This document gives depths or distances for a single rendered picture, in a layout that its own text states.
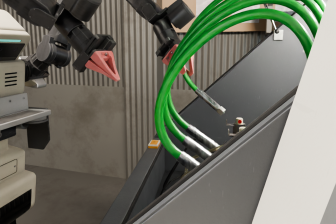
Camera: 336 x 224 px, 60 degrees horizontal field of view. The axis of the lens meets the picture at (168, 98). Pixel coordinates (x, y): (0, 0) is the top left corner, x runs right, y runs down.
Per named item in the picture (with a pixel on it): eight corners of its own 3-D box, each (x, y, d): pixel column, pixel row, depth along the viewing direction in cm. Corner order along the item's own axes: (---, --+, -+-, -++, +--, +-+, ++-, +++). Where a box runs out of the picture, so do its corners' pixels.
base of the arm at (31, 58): (36, 60, 121) (13, 61, 110) (48, 48, 119) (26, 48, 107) (48, 77, 121) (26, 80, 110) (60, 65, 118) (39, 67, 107)
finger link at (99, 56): (116, 74, 64) (89, 44, 65) (98, 96, 67) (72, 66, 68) (131, 72, 70) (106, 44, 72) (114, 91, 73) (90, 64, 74)
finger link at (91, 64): (122, 67, 63) (95, 36, 64) (103, 89, 66) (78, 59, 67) (137, 65, 69) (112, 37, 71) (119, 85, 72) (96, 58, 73)
